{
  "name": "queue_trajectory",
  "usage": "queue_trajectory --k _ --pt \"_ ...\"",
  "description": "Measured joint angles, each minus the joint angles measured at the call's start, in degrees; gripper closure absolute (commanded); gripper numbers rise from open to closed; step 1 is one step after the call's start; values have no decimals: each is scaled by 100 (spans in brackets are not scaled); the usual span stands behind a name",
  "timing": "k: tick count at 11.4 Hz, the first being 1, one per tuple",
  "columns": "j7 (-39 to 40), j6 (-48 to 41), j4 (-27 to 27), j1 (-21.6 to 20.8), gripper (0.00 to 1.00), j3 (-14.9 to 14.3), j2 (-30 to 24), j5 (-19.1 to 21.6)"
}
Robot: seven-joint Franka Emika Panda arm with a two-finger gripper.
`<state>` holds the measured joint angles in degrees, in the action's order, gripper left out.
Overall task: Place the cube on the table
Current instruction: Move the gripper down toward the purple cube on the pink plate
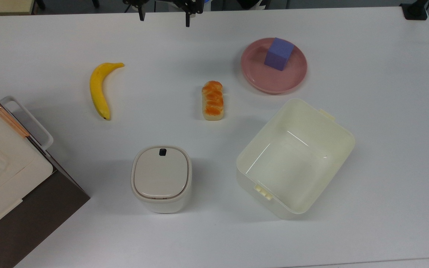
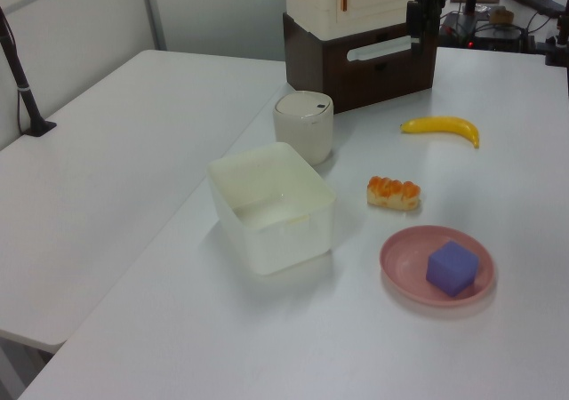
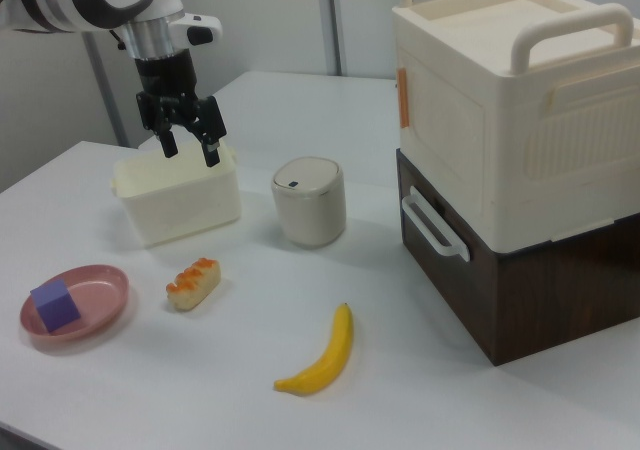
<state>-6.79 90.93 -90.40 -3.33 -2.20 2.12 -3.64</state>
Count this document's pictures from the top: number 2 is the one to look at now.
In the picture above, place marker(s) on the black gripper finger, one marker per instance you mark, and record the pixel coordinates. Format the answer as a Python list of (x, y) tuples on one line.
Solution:
[(414, 22), (433, 11)]

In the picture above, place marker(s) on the purple foam cube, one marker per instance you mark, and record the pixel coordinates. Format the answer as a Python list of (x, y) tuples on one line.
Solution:
[(452, 267)]

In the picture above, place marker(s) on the black electronics box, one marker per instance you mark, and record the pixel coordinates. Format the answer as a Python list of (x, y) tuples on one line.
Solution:
[(495, 35)]

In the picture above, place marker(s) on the brown cardboard box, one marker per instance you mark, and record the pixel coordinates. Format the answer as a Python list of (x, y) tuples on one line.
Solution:
[(501, 14)]

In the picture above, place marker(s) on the cream toy cabinet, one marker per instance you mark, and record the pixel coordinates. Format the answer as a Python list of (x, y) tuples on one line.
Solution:
[(347, 0)]

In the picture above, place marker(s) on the dark brown wooden drawer box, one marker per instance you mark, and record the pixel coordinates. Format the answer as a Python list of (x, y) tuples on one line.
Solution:
[(355, 69)]

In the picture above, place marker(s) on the yellow banana toy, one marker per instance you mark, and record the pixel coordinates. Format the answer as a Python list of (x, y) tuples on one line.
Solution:
[(444, 125)]

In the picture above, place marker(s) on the beige lidded trash can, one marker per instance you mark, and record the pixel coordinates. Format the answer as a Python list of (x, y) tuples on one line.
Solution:
[(304, 126)]

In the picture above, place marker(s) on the orange glazed bread toy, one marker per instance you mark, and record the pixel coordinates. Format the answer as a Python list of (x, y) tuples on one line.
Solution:
[(393, 192)]

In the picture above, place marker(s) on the white plastic storage bin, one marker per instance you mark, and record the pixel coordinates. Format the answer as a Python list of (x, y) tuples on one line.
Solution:
[(271, 204)]

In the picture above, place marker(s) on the pink round plate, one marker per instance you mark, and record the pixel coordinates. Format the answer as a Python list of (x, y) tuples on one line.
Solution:
[(409, 262)]

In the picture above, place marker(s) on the black table clamp mount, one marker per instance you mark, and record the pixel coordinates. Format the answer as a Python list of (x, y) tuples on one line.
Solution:
[(555, 49)]

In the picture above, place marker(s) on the black camera stand pole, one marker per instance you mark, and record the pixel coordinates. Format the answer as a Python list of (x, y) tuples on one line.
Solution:
[(20, 80)]

